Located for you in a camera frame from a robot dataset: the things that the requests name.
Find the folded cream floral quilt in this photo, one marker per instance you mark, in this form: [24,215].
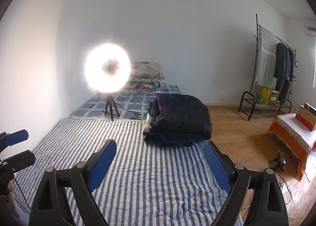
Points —
[148,70]

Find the white lace cloth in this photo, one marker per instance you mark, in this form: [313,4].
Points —
[291,127]

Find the black floor device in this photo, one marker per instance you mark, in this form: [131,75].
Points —
[280,160]

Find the bright blue jacket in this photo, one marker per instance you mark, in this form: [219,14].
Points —
[172,138]

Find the cardboard box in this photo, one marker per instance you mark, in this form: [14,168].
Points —
[306,117]

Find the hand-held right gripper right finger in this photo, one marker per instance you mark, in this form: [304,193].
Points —
[217,166]

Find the dark hanging clothes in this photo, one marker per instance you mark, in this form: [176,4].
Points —
[281,68]

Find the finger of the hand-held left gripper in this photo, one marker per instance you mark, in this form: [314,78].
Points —
[14,137]
[22,159]

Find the black metal clothes rack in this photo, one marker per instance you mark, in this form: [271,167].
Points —
[257,33]

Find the black tripod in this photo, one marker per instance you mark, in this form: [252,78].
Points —
[110,104]

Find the orange covered side table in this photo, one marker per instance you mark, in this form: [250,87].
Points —
[303,154]

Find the yellow plastic crate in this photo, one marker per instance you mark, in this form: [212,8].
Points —
[270,95]

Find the black folded garment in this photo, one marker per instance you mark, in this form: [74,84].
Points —
[153,141]

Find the striped hanging towel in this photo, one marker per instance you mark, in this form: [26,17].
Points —
[265,63]

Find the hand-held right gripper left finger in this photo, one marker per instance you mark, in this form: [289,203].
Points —
[102,164]

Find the blue striped bed mat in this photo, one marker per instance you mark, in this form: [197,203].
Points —
[148,166]

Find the navy puffer jacket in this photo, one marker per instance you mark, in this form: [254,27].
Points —
[182,115]

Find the blue checkered bed sheet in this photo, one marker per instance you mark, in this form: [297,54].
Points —
[93,106]

